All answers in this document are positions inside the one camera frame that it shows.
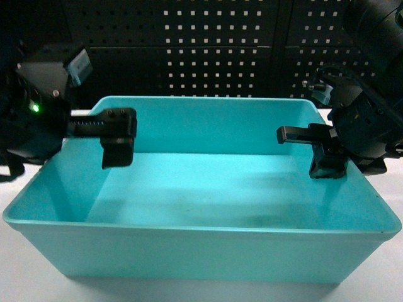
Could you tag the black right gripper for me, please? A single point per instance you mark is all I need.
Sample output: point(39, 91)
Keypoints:
point(363, 129)

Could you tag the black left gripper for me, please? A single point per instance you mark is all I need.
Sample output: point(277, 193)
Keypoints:
point(35, 111)

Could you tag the teal plastic bin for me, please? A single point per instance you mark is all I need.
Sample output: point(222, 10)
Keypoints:
point(210, 194)

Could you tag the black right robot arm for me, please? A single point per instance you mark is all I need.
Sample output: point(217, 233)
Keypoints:
point(376, 29)

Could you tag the black perforated back panel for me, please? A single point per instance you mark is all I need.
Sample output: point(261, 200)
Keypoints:
point(255, 49)

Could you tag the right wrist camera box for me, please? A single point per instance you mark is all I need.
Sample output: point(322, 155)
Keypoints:
point(321, 92)

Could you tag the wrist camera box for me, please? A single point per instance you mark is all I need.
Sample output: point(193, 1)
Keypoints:
point(79, 68)
point(321, 92)

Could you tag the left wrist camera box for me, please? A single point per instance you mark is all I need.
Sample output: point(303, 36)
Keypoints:
point(79, 68)

